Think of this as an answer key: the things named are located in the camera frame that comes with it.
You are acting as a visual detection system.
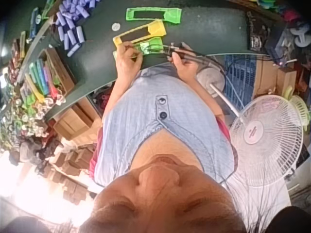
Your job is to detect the black device box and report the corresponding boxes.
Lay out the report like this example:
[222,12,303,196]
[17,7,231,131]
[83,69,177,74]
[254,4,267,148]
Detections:
[244,10,273,52]

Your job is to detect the stack of small cardboard boxes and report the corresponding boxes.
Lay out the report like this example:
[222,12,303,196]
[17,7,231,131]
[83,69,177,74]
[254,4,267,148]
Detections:
[42,143,99,206]

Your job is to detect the large green plastic frame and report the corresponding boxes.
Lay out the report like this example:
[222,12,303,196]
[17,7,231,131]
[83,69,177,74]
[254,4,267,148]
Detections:
[125,7,183,25]

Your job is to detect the person's left hand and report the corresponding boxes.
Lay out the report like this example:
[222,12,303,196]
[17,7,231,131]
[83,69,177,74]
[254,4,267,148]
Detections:
[116,41,144,79]

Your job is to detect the pile of purple cylinders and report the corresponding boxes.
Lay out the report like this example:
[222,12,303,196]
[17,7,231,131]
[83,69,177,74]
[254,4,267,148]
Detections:
[54,0,97,58]

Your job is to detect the person's right hand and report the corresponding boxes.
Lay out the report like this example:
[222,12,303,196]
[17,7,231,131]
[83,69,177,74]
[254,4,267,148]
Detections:
[170,48,204,82]

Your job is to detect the black cable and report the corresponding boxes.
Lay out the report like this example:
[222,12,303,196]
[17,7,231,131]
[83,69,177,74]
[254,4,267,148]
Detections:
[179,47,280,73]

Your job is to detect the black soldering tool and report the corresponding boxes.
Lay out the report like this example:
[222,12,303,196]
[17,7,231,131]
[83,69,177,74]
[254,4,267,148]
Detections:
[162,42,193,58]

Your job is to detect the pale green plastic basket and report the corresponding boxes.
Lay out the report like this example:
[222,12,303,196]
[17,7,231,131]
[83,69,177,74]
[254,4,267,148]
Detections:
[281,85,311,128]

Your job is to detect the blue hand tool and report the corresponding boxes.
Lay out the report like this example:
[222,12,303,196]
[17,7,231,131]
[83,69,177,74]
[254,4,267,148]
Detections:
[28,6,41,40]

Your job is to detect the blue plastic crate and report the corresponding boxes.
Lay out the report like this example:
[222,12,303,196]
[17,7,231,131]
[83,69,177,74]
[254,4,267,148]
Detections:
[224,54,259,111]

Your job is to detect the cardboard box of colourful sticks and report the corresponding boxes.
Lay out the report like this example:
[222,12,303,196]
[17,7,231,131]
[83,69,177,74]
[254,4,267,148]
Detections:
[23,47,76,103]

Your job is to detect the heap of colourful small parts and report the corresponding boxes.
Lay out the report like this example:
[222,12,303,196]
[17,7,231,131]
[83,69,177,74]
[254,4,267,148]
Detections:
[0,31,64,146]

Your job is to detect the small green plastic case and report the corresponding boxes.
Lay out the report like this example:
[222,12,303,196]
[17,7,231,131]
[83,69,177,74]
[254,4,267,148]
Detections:
[113,36,164,59]

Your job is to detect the white electric fan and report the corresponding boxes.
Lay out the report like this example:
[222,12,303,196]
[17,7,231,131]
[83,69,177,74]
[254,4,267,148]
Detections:
[196,66,305,188]

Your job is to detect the heap of dark clutter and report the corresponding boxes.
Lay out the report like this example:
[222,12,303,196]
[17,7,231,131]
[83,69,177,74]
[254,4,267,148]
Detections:
[264,0,311,67]

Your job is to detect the large cardboard box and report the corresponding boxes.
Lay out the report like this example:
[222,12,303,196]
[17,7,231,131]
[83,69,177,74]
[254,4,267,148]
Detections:
[52,96,103,142]

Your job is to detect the brown cardboard cartons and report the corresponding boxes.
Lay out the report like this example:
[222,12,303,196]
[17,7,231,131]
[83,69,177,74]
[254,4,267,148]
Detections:
[253,59,298,98]

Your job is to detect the yellow plastic frame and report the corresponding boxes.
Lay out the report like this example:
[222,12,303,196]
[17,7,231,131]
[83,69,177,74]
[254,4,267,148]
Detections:
[112,19,167,47]

